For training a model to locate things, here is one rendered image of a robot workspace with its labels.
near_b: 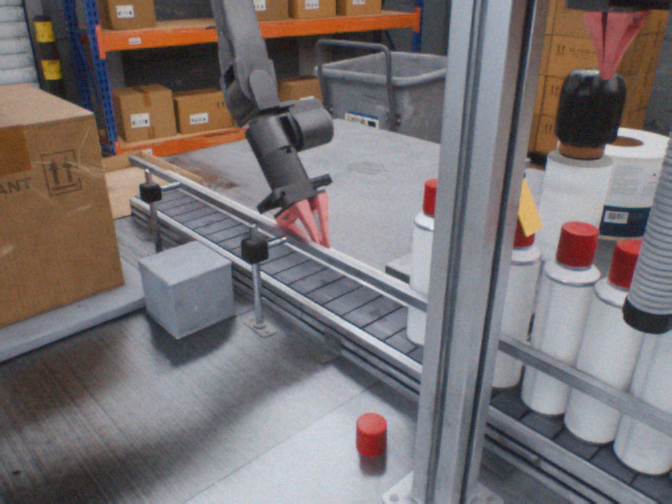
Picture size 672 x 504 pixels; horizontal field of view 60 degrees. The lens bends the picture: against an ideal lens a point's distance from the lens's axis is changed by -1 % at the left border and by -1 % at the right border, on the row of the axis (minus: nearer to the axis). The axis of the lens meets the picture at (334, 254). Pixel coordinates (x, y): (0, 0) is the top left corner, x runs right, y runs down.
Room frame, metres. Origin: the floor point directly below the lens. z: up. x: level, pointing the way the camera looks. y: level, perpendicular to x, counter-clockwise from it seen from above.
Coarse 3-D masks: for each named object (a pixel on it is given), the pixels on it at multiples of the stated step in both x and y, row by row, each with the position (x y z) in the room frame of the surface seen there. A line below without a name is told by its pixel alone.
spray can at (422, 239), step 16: (432, 192) 0.60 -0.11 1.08; (432, 208) 0.60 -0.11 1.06; (416, 224) 0.60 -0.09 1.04; (432, 224) 0.59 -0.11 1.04; (416, 240) 0.60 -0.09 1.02; (432, 240) 0.59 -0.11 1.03; (416, 256) 0.60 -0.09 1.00; (416, 272) 0.60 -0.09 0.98; (416, 288) 0.60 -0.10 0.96; (416, 320) 0.60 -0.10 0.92; (416, 336) 0.59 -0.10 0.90
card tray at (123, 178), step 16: (112, 160) 1.41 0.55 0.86; (128, 160) 1.44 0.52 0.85; (144, 160) 1.45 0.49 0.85; (160, 160) 1.39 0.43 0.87; (112, 176) 1.37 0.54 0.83; (128, 176) 1.37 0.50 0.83; (144, 176) 1.36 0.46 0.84; (192, 176) 1.27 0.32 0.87; (112, 192) 1.26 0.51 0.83; (128, 192) 1.26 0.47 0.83; (112, 208) 1.16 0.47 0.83; (128, 208) 1.16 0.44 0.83
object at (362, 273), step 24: (144, 168) 1.07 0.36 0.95; (192, 192) 0.94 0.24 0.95; (240, 216) 0.83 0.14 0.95; (336, 264) 0.67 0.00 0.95; (384, 288) 0.61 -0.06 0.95; (408, 288) 0.59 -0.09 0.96; (504, 336) 0.50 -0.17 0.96; (528, 360) 0.47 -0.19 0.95; (552, 360) 0.46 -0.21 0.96; (576, 384) 0.43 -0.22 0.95; (600, 384) 0.42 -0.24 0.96; (624, 408) 0.40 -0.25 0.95; (648, 408) 0.39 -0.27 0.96
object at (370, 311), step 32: (192, 224) 0.97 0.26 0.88; (224, 224) 0.97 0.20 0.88; (288, 256) 0.84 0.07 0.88; (320, 288) 0.74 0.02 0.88; (352, 288) 0.74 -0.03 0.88; (352, 320) 0.65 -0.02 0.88; (384, 320) 0.65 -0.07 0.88; (416, 352) 0.58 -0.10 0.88; (512, 416) 0.47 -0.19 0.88; (576, 448) 0.43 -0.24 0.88; (608, 448) 0.42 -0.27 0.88; (640, 480) 0.39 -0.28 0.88
